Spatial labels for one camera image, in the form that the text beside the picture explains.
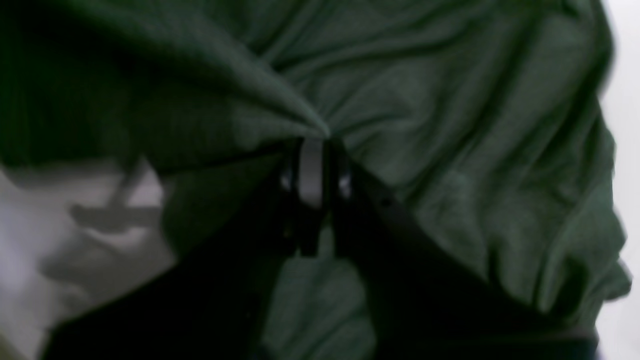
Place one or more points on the dark green t-shirt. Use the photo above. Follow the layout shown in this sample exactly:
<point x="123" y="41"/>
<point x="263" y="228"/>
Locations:
<point x="134" y="130"/>

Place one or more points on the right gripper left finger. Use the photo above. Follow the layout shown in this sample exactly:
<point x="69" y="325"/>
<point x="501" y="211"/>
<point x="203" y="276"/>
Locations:
<point x="212" y="304"/>

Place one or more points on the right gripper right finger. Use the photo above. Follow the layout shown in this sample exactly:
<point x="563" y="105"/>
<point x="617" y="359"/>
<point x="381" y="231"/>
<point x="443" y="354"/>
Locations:
<point x="424" y="304"/>

